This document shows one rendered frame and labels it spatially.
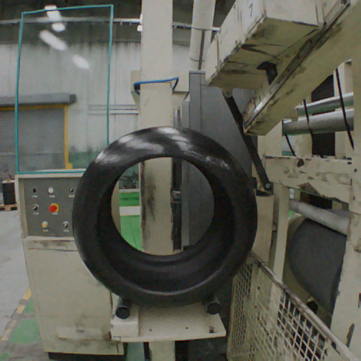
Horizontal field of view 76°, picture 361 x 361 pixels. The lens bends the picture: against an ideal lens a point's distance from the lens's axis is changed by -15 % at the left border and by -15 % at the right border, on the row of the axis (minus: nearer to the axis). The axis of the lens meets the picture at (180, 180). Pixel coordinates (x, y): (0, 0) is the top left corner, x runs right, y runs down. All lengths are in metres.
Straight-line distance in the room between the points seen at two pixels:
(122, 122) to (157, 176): 8.78
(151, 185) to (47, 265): 0.86
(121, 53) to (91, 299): 9.49
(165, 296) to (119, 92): 9.44
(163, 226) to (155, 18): 0.87
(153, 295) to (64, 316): 1.07
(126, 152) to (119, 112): 9.11
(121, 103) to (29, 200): 8.51
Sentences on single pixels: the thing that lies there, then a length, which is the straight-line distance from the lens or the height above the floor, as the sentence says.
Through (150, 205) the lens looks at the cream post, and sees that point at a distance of 1.09.
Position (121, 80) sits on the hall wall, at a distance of 10.10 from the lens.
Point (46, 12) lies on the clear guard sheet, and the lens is 1.75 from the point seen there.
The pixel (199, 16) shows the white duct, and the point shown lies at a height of 2.14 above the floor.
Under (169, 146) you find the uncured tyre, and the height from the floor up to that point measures 1.39.
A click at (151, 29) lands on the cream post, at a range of 1.18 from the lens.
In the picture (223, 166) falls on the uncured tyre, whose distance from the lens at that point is 0.72.
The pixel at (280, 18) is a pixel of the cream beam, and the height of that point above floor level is 1.64.
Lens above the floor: 1.38
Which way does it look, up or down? 6 degrees down
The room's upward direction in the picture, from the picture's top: straight up
